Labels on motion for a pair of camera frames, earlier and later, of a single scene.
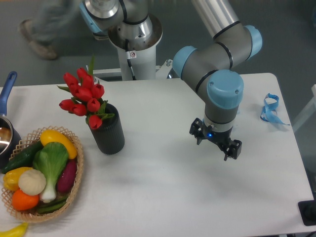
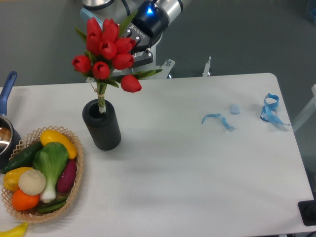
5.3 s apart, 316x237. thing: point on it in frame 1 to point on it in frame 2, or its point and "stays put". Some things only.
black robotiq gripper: [198, 130] to [150, 22]
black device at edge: [307, 210] stays put
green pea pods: [50, 206] stays put
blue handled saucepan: [10, 138] stays put
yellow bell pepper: [11, 177] stays put
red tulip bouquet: [88, 96] to [107, 54]
